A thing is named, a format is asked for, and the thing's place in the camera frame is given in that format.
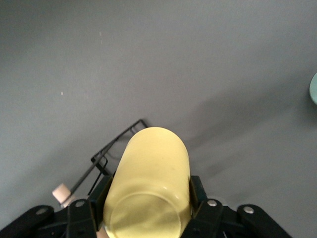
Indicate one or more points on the dark grey table mat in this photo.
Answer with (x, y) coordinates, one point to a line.
(173, 62)

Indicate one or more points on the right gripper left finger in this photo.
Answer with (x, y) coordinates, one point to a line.
(81, 218)

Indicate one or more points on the pale green plastic cup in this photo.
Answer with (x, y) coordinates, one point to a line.
(314, 88)

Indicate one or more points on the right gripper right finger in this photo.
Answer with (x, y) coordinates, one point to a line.
(210, 218)

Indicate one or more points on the yellow plastic cup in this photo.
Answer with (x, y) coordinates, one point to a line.
(148, 173)

